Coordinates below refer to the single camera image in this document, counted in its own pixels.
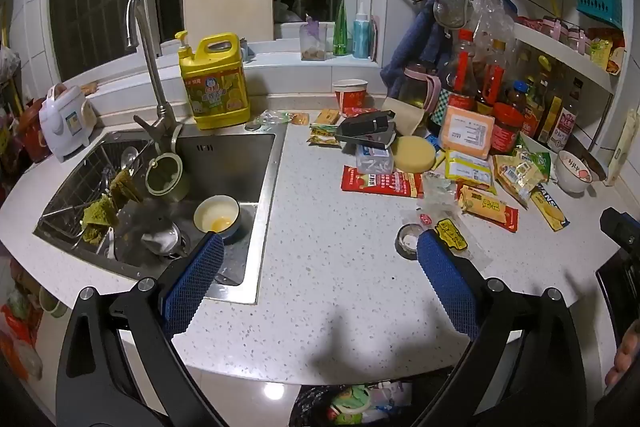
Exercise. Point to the large red sauce packet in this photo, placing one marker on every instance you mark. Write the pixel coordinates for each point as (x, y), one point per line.
(382, 182)

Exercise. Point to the green enamel cup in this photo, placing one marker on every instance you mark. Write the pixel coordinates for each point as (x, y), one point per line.
(167, 179)

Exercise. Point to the yellow foil packet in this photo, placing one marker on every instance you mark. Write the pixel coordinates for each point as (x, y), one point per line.
(517, 177)

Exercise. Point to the red paper cup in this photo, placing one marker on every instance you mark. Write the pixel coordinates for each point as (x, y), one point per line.
(350, 99)

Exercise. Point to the orange flat package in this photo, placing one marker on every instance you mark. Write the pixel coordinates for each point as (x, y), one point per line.
(467, 130)

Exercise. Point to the steel spoon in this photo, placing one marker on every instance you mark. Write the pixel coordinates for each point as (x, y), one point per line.
(129, 157)

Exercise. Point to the clear container purple lid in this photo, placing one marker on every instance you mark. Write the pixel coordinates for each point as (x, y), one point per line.
(312, 42)

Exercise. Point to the yellow stick packet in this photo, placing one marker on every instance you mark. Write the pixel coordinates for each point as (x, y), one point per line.
(550, 209)

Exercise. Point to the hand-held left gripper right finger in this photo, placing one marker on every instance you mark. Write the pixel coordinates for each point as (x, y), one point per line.
(450, 287)

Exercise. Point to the grey hanging scrubber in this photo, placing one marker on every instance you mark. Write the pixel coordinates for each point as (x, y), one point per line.
(450, 2)

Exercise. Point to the yellow black wrapper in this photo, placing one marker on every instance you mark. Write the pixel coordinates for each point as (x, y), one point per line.
(450, 234)

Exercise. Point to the white bowl pink print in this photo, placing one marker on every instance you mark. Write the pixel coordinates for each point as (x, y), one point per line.
(572, 174)

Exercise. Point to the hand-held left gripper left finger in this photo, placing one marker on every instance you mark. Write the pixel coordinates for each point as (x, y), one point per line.
(195, 282)

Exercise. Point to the pile of plastic bags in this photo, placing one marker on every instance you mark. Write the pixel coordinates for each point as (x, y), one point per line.
(15, 332)

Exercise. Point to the small pink candy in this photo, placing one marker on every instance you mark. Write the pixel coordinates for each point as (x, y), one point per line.
(425, 220)

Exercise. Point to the crumpled clear wrapper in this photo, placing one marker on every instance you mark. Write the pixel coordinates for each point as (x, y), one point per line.
(440, 192)

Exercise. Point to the green yellow noodle packet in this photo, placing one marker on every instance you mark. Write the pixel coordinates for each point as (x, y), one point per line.
(325, 134)

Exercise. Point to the green slim bottle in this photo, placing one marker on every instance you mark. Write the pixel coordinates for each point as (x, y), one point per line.
(340, 29)

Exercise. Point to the blue towel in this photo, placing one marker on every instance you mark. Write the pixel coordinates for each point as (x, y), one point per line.
(410, 47)

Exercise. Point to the teal utensil holder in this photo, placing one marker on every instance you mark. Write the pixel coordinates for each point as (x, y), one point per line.
(597, 2)

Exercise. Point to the yellow round sponge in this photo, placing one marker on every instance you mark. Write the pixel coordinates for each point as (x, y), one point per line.
(412, 153)

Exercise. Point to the brown paper bag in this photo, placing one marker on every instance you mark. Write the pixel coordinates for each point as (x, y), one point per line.
(407, 119)

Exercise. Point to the clear cotton swab box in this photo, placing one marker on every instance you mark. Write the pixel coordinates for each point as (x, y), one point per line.
(372, 161)

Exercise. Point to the steel pot lid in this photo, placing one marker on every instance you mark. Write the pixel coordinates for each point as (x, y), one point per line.
(160, 239)

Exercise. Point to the row of condiment bottles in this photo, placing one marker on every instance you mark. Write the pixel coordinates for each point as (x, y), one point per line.
(540, 107)

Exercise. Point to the green dish cloth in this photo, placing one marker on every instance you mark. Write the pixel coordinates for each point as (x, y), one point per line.
(125, 187)
(100, 212)

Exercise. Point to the green snack packet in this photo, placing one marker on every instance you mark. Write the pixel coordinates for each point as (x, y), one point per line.
(537, 157)

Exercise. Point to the white bowl with egg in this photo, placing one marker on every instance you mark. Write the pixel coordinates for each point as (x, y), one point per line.
(215, 212)

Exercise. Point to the small orange packet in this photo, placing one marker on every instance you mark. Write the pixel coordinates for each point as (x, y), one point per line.
(300, 119)

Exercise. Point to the black trash bag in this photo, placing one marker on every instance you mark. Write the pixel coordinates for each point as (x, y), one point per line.
(310, 402)

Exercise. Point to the yellow packet on shelf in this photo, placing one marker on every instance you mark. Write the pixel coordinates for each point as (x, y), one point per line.
(605, 54)

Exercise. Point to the yellow white labelled packet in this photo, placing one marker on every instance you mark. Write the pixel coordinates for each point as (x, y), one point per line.
(470, 171)

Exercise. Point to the clear plastic wrapper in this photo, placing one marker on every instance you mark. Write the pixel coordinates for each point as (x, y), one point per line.
(275, 118)

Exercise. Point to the orange yellow snack bar packet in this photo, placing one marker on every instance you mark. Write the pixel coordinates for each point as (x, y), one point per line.
(487, 207)

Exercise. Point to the steel kitchen faucet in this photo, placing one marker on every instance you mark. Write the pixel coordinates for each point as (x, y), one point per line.
(150, 57)

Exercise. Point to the teal spray bottle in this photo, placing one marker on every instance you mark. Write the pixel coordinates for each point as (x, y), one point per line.
(362, 37)

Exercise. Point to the steel sink plug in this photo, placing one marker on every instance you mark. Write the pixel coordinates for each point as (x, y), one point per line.
(252, 126)

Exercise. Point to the hanging clear plastic bags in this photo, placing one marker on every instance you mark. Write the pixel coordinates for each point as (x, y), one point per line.
(490, 12)

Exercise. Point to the person's right hand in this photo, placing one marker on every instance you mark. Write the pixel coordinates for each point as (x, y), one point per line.
(627, 357)

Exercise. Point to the white rice cooker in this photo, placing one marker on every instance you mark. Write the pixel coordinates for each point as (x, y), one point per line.
(65, 122)

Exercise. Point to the small metal tin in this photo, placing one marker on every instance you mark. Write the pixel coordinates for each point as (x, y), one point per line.
(407, 242)

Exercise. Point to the red lid sauce jar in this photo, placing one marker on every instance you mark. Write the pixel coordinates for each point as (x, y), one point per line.
(506, 129)

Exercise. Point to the white wall shelf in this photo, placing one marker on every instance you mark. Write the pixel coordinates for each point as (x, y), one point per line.
(560, 57)

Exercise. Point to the red tomato print packet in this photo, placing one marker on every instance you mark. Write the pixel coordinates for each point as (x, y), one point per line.
(362, 111)

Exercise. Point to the yellow detergent jug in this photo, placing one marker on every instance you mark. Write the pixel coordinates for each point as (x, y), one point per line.
(215, 92)

